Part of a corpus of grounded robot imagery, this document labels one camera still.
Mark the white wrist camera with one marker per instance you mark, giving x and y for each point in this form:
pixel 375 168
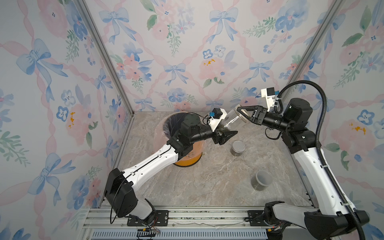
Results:
pixel 270 96
pixel 215 117

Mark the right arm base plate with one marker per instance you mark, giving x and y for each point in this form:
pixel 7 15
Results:
pixel 256 218

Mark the aluminium corner post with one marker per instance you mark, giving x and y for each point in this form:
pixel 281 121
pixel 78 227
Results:
pixel 308 20
pixel 100 46

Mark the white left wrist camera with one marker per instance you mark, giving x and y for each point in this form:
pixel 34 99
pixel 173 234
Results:
pixel 215 117

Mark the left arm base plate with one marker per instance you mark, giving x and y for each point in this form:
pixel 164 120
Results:
pixel 159 218

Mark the right aluminium corner post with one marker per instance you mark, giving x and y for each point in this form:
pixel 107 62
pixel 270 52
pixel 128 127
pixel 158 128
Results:
pixel 308 20

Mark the glass jar with tea leaves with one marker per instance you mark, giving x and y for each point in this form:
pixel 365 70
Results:
pixel 231 122

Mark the aluminium frame rail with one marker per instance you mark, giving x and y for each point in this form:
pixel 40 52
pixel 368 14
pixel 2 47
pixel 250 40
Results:
pixel 185 223

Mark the left aluminium corner post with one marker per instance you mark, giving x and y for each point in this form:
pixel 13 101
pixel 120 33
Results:
pixel 100 46

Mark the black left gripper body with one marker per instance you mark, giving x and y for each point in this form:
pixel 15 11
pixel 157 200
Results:
pixel 215 137

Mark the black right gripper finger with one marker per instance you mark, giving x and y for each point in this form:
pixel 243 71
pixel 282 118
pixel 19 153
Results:
pixel 247 109
pixel 248 115

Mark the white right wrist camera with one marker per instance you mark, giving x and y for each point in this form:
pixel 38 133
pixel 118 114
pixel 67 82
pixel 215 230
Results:
pixel 270 96

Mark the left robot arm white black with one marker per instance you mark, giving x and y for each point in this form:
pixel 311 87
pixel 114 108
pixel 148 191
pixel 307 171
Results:
pixel 121 186

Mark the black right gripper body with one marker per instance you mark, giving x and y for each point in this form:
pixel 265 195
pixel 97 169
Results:
pixel 270 120

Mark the beige jar lid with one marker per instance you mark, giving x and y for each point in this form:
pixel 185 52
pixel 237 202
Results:
pixel 241 116

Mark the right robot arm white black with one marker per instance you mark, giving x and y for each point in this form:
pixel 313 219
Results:
pixel 335 215

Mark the orange trash bin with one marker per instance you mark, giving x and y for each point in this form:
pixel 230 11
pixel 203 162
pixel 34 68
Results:
pixel 170 125

